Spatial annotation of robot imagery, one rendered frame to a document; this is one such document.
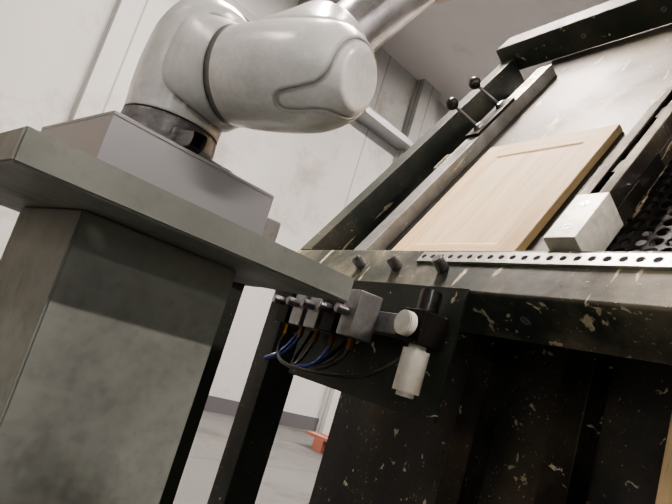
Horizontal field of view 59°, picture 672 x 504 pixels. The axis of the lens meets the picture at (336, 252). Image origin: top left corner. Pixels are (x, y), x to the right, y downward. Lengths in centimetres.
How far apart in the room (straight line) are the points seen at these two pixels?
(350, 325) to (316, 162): 435
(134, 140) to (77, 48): 359
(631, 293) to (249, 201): 56
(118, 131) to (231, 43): 20
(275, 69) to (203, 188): 20
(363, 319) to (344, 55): 51
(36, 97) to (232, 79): 343
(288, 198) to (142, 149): 438
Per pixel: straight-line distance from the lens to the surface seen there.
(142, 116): 94
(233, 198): 90
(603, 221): 110
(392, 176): 185
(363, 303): 112
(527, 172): 146
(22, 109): 422
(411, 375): 103
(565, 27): 219
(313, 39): 82
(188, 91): 92
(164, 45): 98
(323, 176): 546
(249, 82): 85
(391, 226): 152
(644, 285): 91
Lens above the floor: 61
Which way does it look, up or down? 11 degrees up
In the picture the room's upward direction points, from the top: 17 degrees clockwise
